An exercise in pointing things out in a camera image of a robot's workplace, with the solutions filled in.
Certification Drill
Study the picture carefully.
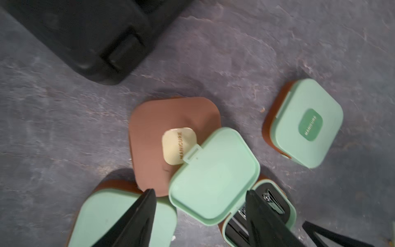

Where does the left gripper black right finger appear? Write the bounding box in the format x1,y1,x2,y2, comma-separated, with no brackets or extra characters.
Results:
246,190,303,247

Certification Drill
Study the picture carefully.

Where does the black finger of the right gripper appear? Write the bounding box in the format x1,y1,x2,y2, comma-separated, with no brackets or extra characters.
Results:
302,221,373,247

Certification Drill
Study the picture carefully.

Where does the black plastic tool case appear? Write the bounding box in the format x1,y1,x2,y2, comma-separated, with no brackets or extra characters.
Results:
1,0,189,85

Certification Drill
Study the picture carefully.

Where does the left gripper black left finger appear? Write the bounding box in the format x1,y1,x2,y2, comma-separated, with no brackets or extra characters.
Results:
94,189,157,247

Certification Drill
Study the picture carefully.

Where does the brown clipper case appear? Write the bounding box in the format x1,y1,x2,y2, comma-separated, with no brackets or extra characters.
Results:
129,97,221,197

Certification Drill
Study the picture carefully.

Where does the green nail clipper upper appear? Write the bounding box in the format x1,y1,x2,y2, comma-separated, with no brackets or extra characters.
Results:
262,189,285,215

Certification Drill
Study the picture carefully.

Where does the green clipper case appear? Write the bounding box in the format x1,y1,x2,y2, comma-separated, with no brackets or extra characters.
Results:
262,78,344,169
169,128,296,247
67,179,178,247

